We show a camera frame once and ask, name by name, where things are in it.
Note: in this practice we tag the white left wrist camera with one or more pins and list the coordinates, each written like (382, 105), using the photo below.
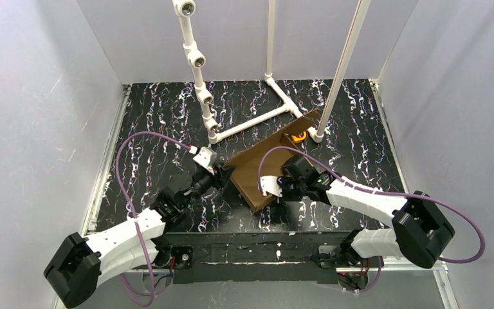
(204, 157)

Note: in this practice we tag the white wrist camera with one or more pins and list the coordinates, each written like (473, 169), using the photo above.
(269, 186)
(204, 157)

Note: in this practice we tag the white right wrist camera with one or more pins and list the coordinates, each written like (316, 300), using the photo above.
(269, 186)

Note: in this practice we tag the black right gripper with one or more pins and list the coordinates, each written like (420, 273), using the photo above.
(286, 185)

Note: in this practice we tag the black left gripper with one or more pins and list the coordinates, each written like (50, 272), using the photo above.
(220, 176)

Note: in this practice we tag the white PVC pipe frame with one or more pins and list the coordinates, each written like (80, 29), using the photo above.
(196, 60)

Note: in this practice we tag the yellow tape measure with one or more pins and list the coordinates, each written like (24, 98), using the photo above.
(300, 137)

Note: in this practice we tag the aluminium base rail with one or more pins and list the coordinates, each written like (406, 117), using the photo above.
(163, 120)

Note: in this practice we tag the brown cardboard box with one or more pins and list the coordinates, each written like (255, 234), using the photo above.
(247, 162)

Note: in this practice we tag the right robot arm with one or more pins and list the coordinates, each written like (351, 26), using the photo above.
(415, 228)

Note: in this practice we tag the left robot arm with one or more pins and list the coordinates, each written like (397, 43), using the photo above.
(83, 263)

